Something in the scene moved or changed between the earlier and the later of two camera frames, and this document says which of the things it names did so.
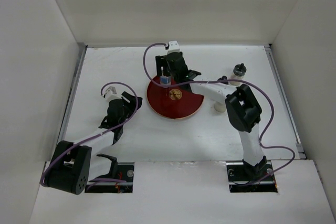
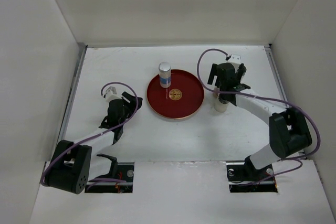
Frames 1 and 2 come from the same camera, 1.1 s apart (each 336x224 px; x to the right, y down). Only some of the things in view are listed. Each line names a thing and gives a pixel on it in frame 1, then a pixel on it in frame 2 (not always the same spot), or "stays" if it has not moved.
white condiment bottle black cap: [220, 107] stays
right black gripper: [161, 61] → [213, 73]
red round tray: [174, 102] stays
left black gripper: [132, 106] stays
